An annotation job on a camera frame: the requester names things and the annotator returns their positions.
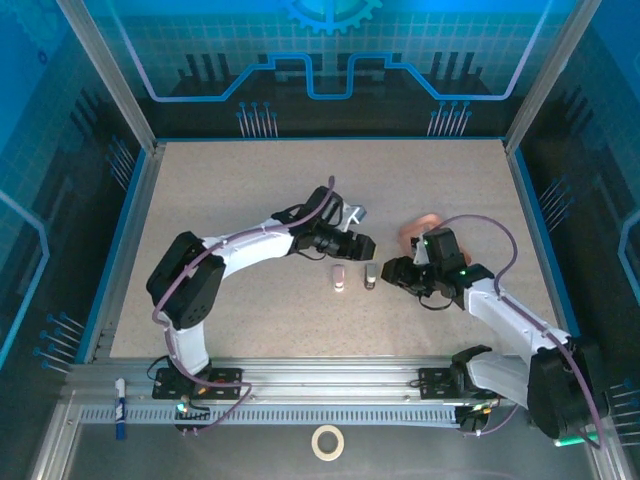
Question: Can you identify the pink plastic tray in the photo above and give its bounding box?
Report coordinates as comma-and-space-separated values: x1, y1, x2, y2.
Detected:
398, 214, 474, 264

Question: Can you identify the right black controller board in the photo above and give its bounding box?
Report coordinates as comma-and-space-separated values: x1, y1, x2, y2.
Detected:
455, 399, 496, 437

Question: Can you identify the black controller board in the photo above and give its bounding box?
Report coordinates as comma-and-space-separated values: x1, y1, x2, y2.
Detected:
173, 397, 211, 437
455, 399, 496, 437

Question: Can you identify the masking tape roll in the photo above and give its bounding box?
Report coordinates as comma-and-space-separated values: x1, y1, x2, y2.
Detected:
310, 424, 346, 462

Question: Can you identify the green pen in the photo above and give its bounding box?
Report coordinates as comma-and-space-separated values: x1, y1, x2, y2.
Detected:
553, 434, 601, 448

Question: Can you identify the left black controller board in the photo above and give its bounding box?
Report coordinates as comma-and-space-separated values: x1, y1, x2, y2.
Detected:
173, 397, 211, 437

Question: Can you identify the blue marker pen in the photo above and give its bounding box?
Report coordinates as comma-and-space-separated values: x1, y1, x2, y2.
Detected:
114, 378, 127, 441

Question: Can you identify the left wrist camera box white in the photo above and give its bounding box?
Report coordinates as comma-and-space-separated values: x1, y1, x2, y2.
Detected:
341, 202, 368, 232

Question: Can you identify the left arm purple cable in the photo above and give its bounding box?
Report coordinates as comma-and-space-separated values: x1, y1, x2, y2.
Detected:
151, 174, 337, 437

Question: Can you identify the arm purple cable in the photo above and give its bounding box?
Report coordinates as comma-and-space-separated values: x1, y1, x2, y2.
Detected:
151, 174, 337, 437
439, 213, 609, 449

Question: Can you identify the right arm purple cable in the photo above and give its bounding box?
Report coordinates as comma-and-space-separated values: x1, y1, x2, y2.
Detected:
439, 213, 609, 449

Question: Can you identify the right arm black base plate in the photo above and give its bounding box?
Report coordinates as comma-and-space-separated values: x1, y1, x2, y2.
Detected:
418, 367, 506, 401

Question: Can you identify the aluminium mounting rail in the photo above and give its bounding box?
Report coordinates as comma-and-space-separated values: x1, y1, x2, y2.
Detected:
64, 355, 536, 407

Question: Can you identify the slotted grey cable duct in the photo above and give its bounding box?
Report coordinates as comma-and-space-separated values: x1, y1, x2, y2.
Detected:
79, 405, 464, 427

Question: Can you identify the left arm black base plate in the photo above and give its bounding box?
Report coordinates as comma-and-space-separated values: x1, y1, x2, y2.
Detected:
152, 367, 245, 401

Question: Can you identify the aluminium frame post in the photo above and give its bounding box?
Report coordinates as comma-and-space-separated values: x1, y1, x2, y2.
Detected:
503, 0, 604, 154
54, 0, 159, 154

